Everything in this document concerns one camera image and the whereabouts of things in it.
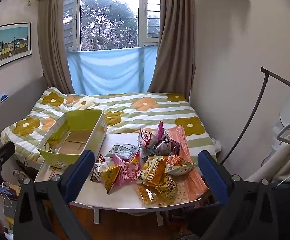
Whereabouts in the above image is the pale green carrot-stick packet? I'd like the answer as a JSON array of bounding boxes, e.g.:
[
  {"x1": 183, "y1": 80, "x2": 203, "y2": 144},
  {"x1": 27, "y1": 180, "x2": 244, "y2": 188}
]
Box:
[{"x1": 166, "y1": 155, "x2": 197, "y2": 176}]

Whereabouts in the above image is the orange snack packet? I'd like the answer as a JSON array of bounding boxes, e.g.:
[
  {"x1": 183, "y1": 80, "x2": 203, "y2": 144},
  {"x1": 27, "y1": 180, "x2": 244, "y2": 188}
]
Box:
[{"x1": 137, "y1": 156, "x2": 169, "y2": 186}]

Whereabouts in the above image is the brown curtain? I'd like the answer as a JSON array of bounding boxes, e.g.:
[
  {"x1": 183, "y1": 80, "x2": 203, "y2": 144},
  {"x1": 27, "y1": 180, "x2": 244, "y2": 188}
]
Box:
[
  {"x1": 37, "y1": 0, "x2": 73, "y2": 95},
  {"x1": 147, "y1": 0, "x2": 197, "y2": 97}
]

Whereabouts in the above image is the grey and white snack packet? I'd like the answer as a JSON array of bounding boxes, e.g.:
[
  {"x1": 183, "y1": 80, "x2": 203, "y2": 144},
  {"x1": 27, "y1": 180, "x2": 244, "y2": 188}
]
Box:
[{"x1": 107, "y1": 143, "x2": 140, "y2": 161}]

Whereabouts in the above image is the purple snack packet pink top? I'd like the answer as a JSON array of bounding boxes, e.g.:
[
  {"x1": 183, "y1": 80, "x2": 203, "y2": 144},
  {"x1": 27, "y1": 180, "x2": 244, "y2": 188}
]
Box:
[{"x1": 154, "y1": 121, "x2": 181, "y2": 156}]

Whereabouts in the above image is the green cardboard box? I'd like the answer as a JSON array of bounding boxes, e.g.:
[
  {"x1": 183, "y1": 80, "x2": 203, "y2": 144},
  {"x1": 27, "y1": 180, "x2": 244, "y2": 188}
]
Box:
[{"x1": 37, "y1": 109, "x2": 108, "y2": 168}]

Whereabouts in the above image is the window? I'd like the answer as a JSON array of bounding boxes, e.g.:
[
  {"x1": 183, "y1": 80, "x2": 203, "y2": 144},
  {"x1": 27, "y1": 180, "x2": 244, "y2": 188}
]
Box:
[{"x1": 63, "y1": 0, "x2": 161, "y2": 52}]

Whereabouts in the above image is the grey headboard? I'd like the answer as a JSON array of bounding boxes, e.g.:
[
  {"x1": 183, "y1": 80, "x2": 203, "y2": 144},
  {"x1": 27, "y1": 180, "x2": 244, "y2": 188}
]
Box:
[{"x1": 0, "y1": 76, "x2": 51, "y2": 131}]

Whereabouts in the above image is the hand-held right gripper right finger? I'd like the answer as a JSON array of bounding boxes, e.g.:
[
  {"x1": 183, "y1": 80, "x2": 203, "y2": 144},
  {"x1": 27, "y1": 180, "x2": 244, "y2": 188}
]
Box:
[{"x1": 197, "y1": 150, "x2": 279, "y2": 240}]

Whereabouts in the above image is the wall poster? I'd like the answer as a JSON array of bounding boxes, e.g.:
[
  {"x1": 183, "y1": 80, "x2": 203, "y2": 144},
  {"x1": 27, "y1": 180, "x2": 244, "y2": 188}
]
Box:
[{"x1": 0, "y1": 22, "x2": 32, "y2": 73}]

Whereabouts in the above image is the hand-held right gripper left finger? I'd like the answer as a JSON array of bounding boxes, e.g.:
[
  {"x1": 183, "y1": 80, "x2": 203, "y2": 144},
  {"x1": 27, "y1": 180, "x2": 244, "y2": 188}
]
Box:
[{"x1": 14, "y1": 150, "x2": 95, "y2": 240}]

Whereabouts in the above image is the yellow and red snack packet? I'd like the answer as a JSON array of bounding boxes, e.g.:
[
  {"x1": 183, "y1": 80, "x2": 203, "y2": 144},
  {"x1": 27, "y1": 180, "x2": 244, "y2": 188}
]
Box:
[{"x1": 157, "y1": 175, "x2": 178, "y2": 201}]

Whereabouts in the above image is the brown and white snack packet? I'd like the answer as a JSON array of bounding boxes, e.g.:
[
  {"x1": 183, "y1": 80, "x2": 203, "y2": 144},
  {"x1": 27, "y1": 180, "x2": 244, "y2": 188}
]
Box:
[{"x1": 90, "y1": 154, "x2": 110, "y2": 182}]

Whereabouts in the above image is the green striped floral quilt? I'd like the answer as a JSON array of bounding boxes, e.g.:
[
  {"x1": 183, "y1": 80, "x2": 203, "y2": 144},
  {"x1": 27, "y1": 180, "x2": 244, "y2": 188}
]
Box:
[{"x1": 0, "y1": 87, "x2": 216, "y2": 164}]

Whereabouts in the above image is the light blue cloth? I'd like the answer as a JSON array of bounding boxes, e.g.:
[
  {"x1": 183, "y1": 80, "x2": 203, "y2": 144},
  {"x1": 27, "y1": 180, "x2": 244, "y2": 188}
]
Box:
[{"x1": 67, "y1": 45, "x2": 158, "y2": 95}]

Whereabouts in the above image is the small white cloth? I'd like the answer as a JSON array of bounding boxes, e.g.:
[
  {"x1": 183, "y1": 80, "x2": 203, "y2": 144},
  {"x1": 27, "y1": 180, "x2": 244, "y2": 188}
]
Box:
[{"x1": 212, "y1": 138, "x2": 222, "y2": 153}]

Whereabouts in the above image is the clear yellow noodle snack packet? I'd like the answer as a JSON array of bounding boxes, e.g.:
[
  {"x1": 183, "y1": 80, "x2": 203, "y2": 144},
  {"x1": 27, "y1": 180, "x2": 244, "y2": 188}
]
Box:
[{"x1": 136, "y1": 184, "x2": 160, "y2": 205}]

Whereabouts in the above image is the white and red snack packet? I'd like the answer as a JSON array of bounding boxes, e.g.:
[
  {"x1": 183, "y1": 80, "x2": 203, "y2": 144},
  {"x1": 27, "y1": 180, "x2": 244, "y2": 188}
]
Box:
[{"x1": 138, "y1": 127, "x2": 158, "y2": 151}]

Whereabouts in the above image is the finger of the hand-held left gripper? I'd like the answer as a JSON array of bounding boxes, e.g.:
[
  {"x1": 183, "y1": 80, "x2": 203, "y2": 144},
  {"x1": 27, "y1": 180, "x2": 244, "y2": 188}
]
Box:
[{"x1": 0, "y1": 141, "x2": 16, "y2": 173}]

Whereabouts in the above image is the teal snack packet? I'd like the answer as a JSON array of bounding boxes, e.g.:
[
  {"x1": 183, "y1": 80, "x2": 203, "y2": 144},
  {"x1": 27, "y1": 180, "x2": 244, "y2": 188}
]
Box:
[{"x1": 141, "y1": 147, "x2": 160, "y2": 157}]

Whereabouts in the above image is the pink floral cloth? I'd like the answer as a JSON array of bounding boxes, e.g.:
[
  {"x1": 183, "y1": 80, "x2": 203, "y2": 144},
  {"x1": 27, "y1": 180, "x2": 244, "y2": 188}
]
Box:
[{"x1": 135, "y1": 126, "x2": 209, "y2": 207}]

